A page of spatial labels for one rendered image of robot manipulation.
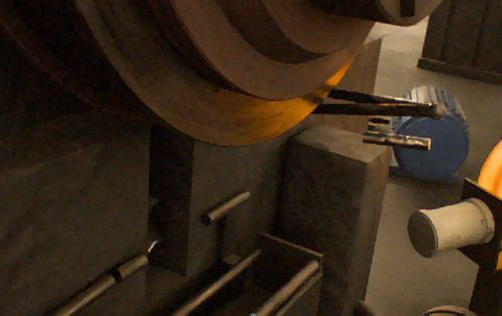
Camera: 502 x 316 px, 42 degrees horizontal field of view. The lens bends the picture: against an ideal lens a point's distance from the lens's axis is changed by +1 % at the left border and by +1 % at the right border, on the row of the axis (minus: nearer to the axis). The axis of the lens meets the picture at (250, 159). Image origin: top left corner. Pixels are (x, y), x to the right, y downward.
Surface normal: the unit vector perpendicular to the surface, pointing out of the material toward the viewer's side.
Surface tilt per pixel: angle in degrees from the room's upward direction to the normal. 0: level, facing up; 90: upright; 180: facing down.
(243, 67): 90
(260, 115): 90
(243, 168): 90
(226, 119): 90
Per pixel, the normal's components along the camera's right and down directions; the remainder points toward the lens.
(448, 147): -0.20, 0.36
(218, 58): 0.85, 0.27
